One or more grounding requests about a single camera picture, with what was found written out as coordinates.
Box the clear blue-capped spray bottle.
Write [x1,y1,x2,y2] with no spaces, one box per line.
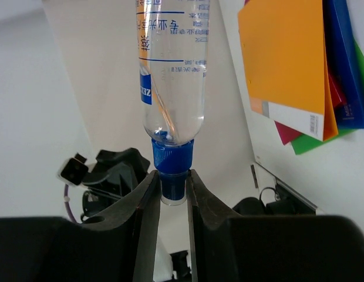
[136,0,210,206]

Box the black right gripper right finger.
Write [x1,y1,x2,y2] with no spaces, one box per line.
[186,169,239,281]

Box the red folder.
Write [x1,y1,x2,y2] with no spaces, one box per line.
[275,69,346,145]

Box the metal base rail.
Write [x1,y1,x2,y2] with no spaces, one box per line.
[250,163,325,215]

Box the green folder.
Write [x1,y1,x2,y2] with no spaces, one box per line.
[290,41,364,156]

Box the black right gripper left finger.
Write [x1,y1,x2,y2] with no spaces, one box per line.
[82,170,160,281]

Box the orange folder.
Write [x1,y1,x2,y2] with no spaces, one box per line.
[238,0,338,141]

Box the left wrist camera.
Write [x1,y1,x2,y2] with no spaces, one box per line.
[57,153,89,186]

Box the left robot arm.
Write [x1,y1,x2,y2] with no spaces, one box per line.
[80,147,150,221]

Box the blue folder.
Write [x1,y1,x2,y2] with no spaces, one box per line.
[324,1,364,129]

